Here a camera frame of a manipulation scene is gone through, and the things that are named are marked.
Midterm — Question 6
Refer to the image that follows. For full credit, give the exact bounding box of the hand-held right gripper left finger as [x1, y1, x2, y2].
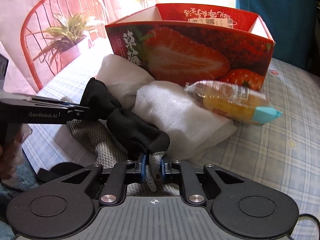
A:
[60, 154, 148, 207]

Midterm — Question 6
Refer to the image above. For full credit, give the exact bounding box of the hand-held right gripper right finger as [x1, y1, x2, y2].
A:
[160, 157, 247, 203]

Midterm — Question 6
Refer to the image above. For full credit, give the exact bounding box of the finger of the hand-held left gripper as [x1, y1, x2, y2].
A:
[25, 95, 76, 107]
[66, 104, 91, 125]

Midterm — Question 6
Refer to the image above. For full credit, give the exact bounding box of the black sock with grey toe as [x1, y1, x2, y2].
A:
[80, 77, 171, 192]

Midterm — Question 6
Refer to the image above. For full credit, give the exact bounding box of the white smooth cloth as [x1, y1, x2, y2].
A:
[96, 54, 154, 108]

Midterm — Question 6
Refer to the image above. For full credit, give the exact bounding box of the white mesh cloth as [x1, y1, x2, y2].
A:
[132, 81, 238, 160]

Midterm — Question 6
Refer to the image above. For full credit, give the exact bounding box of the red strawberry print box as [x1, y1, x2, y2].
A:
[105, 3, 275, 92]

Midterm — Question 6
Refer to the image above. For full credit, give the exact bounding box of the person's left hand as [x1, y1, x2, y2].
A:
[0, 125, 33, 188]

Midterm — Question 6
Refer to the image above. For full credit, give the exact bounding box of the grey knit cloth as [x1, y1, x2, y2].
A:
[60, 96, 180, 197]

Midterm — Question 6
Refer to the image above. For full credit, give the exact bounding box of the clear plastic bottle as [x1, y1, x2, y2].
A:
[184, 80, 283, 125]

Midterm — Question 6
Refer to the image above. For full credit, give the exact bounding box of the plaid bed sheet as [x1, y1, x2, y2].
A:
[21, 47, 320, 240]

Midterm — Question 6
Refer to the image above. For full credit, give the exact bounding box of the blue curtain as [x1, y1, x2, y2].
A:
[235, 0, 320, 74]

